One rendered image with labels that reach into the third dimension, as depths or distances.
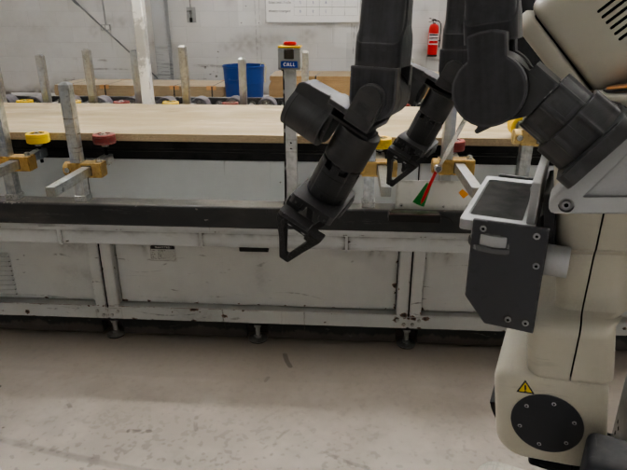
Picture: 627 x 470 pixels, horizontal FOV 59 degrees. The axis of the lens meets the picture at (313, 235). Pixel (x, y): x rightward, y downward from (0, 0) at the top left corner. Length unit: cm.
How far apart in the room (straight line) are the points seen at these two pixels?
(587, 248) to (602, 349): 14
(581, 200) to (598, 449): 39
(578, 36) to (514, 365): 48
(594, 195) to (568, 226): 19
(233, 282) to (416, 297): 75
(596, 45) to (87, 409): 194
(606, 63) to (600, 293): 32
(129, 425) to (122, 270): 68
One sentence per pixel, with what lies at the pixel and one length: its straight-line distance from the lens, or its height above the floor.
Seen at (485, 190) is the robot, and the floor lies 104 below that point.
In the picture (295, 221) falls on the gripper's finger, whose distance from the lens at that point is 72.
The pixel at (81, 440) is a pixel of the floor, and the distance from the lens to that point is 211.
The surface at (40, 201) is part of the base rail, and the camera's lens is 217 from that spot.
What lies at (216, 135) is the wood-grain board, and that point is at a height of 90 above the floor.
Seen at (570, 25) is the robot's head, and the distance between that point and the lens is 78.
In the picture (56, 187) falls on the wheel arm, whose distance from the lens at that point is 185.
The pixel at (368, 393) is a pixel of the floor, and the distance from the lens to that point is 216.
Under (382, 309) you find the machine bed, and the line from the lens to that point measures 235.
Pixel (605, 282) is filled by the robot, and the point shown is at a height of 96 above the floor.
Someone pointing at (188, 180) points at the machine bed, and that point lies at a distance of 218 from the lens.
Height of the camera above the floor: 131
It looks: 22 degrees down
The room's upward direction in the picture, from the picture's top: straight up
